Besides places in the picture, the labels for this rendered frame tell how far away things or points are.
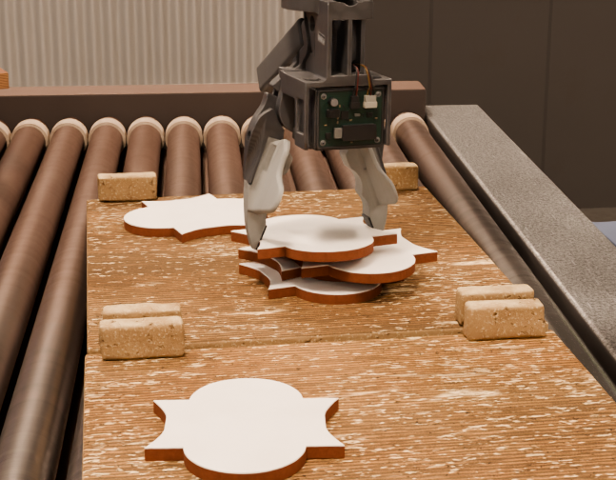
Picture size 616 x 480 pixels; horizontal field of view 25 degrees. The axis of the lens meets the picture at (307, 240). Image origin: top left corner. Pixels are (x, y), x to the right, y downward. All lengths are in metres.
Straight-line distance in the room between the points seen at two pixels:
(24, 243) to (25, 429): 0.42
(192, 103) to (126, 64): 2.56
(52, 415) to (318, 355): 0.19
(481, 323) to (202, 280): 0.26
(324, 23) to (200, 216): 0.32
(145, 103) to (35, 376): 0.90
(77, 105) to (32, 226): 0.51
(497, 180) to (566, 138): 3.22
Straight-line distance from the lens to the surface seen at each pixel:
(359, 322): 1.06
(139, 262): 1.21
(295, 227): 1.16
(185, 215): 1.31
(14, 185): 1.57
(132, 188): 1.39
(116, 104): 1.88
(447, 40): 4.60
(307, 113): 1.04
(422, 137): 1.74
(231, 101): 1.87
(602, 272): 1.27
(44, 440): 0.94
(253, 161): 1.11
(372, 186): 1.14
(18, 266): 1.27
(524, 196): 1.50
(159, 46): 4.42
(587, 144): 4.81
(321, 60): 1.06
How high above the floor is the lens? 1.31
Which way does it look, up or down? 17 degrees down
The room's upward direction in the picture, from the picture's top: straight up
